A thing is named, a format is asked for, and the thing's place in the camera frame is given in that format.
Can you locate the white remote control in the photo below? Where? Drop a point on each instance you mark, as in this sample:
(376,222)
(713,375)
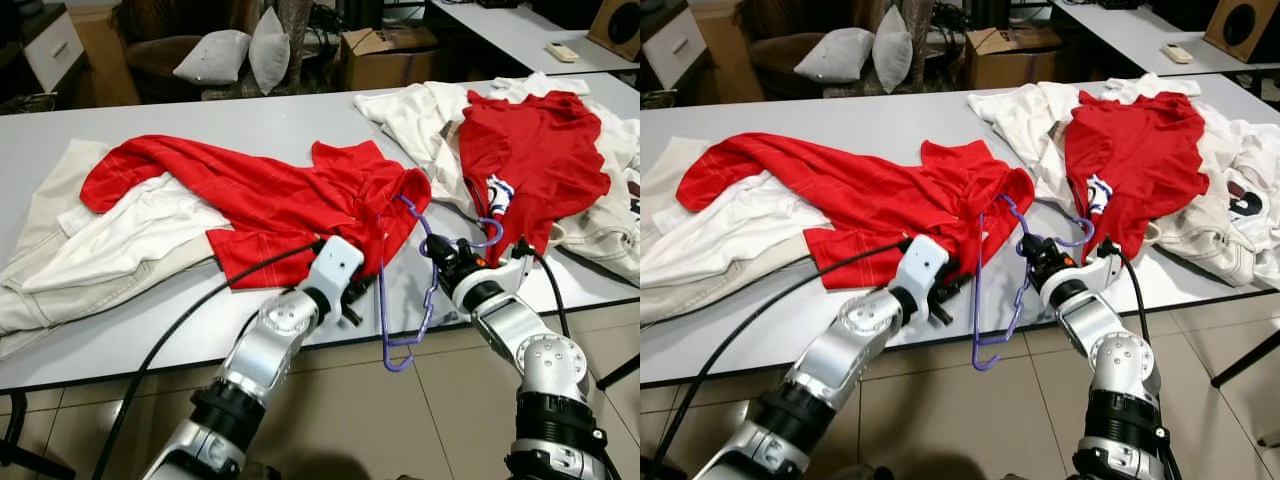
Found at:
(1177,53)
(562,52)

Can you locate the grey cushion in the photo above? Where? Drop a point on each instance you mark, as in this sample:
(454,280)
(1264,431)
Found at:
(268,50)
(835,55)
(212,58)
(892,50)

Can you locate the wooden speaker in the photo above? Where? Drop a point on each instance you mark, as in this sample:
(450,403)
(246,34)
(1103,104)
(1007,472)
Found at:
(615,25)
(1245,28)

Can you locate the black chair base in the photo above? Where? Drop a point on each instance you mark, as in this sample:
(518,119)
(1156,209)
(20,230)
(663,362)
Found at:
(30,460)

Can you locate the black table leg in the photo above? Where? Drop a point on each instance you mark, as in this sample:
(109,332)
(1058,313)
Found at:
(1245,367)
(620,372)

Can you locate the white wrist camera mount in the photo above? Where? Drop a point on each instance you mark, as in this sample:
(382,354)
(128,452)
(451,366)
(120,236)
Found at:
(925,262)
(515,270)
(1108,265)
(335,262)

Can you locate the large red shirt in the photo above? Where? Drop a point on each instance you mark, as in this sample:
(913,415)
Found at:
(860,195)
(260,195)

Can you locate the red polo striped collar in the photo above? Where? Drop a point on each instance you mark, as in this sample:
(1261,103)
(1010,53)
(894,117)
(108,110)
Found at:
(1140,150)
(540,150)

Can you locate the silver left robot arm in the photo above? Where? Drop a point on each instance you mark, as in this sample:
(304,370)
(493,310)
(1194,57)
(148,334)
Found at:
(850,345)
(270,340)

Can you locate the cream shirt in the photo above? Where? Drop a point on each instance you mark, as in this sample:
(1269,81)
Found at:
(410,115)
(1020,115)

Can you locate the white drawer unit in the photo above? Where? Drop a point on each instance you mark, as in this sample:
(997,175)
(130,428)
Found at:
(55,50)
(678,48)

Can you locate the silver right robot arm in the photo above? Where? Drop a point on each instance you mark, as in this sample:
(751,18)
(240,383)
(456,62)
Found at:
(1120,360)
(540,360)

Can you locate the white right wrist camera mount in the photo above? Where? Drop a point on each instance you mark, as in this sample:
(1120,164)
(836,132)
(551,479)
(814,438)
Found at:
(1108,265)
(515,270)

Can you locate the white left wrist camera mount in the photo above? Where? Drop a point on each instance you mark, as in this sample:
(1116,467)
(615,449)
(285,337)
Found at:
(335,262)
(925,262)

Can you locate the white printed shirt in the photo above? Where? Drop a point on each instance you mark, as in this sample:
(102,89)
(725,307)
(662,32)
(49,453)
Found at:
(1250,160)
(625,160)

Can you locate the open cardboard box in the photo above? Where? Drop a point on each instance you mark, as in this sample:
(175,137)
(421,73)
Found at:
(390,65)
(1010,65)

